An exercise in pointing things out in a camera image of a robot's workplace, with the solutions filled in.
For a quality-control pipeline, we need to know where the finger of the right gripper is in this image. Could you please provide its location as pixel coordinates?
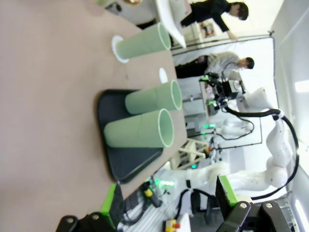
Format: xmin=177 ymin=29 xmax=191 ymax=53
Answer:
xmin=206 ymin=96 xmax=227 ymax=111
xmin=198 ymin=75 xmax=222 ymax=89

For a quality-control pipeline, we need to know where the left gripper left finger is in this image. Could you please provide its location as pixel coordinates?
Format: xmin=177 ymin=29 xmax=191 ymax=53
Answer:
xmin=56 ymin=183 xmax=125 ymax=232

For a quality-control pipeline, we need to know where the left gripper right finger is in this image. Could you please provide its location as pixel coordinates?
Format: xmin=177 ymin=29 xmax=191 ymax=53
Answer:
xmin=215 ymin=175 xmax=290 ymax=232

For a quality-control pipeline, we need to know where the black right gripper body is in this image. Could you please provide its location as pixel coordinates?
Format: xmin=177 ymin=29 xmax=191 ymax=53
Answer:
xmin=218 ymin=80 xmax=239 ymax=102

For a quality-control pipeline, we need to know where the pale green plastic cup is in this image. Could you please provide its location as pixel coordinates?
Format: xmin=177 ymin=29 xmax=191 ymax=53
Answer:
xmin=117 ymin=22 xmax=172 ymax=60
xmin=125 ymin=79 xmax=183 ymax=116
xmin=103 ymin=108 xmax=175 ymax=148

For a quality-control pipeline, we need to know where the person in grey shirt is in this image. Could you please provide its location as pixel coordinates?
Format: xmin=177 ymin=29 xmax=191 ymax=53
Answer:
xmin=175 ymin=51 xmax=255 ymax=79

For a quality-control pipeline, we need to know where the black plastic serving tray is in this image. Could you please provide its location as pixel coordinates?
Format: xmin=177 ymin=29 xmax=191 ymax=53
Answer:
xmin=97 ymin=88 xmax=165 ymax=185

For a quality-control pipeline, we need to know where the cream wooden stool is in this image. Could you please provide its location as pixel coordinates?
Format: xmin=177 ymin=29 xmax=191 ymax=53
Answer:
xmin=168 ymin=139 xmax=210 ymax=170

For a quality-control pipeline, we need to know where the person in black top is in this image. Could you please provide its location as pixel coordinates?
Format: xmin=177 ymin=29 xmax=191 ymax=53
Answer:
xmin=180 ymin=0 xmax=250 ymax=41

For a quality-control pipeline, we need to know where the white curved plastic panel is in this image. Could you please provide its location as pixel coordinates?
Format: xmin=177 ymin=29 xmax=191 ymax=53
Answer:
xmin=155 ymin=0 xmax=187 ymax=49

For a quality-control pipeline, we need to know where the ceiling light panel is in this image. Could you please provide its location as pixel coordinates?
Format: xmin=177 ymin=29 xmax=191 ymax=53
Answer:
xmin=295 ymin=80 xmax=309 ymax=92

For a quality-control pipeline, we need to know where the white robot arm with cable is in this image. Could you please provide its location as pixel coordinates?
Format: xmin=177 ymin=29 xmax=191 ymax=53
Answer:
xmin=212 ymin=117 xmax=255 ymax=141

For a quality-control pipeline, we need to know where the black right arm hose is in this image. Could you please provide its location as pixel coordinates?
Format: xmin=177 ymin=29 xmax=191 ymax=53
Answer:
xmin=224 ymin=106 xmax=300 ymax=201

